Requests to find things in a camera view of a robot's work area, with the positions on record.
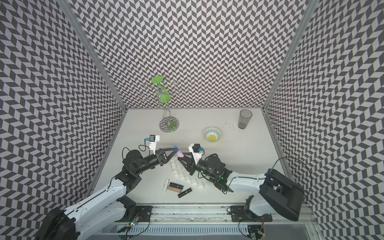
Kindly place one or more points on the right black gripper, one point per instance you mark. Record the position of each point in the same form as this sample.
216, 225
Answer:
190, 167

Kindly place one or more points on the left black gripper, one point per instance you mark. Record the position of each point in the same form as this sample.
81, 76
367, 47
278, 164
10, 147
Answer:
165, 159

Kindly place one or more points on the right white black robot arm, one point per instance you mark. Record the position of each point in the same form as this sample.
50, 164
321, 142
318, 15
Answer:
271, 192

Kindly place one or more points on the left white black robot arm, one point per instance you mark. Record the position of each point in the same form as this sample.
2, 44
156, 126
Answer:
110, 204

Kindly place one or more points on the clear acrylic lipstick organizer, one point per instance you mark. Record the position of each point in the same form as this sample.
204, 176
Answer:
179, 171

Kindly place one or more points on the white lip balm tube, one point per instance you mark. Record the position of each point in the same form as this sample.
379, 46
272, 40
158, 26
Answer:
166, 185

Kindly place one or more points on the chrome stand with green discs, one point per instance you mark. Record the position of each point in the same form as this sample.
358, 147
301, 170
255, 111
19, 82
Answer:
163, 96

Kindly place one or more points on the yellow blue patterned bowl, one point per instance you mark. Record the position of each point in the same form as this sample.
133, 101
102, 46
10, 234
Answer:
212, 134

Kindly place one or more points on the grey ribbed drinking glass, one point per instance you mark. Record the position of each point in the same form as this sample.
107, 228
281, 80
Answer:
244, 118

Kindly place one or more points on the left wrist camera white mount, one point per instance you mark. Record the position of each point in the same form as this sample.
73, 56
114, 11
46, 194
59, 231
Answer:
153, 140

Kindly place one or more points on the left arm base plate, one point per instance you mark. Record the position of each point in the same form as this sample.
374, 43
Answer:
135, 213

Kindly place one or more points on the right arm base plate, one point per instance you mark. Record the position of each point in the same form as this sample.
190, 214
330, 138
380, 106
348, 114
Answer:
244, 213

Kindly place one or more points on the aluminium front rail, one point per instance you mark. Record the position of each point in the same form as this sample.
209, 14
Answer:
215, 214

